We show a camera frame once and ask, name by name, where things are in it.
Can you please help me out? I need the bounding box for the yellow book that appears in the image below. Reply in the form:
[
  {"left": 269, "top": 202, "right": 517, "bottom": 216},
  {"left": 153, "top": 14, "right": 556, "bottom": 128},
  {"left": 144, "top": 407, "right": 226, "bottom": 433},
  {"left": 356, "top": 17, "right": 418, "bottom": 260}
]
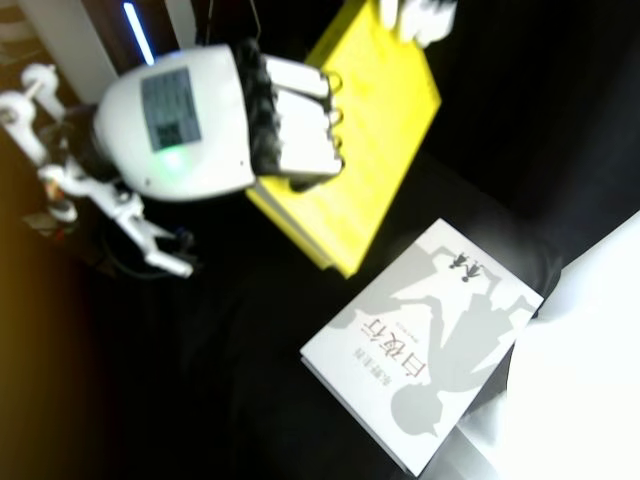
[{"left": 244, "top": 0, "right": 443, "bottom": 280}]

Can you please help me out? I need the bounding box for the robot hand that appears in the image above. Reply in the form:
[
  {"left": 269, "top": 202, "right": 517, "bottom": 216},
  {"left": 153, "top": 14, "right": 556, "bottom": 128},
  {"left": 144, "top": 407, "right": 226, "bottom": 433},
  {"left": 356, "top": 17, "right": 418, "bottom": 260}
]
[
  {"left": 92, "top": 38, "right": 347, "bottom": 203},
  {"left": 377, "top": 0, "right": 459, "bottom": 50}
]

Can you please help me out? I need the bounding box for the black table cloth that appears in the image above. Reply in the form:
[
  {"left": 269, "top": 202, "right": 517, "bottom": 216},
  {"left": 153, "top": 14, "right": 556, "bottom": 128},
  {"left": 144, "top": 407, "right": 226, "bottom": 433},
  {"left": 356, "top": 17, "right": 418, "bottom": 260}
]
[{"left": 64, "top": 0, "right": 640, "bottom": 480}]

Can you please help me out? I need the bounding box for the blue-white light strip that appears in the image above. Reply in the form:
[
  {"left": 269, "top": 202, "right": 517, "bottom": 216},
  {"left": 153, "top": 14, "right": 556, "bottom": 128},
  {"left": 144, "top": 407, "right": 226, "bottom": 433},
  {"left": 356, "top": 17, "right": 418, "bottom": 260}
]
[{"left": 122, "top": 1, "right": 156, "bottom": 67}]

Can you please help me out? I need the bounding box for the white book with grey silhouette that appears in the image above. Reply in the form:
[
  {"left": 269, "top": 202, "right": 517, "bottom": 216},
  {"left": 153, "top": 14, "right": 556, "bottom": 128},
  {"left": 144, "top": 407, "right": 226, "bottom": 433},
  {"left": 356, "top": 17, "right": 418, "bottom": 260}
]
[{"left": 298, "top": 217, "right": 546, "bottom": 478}]

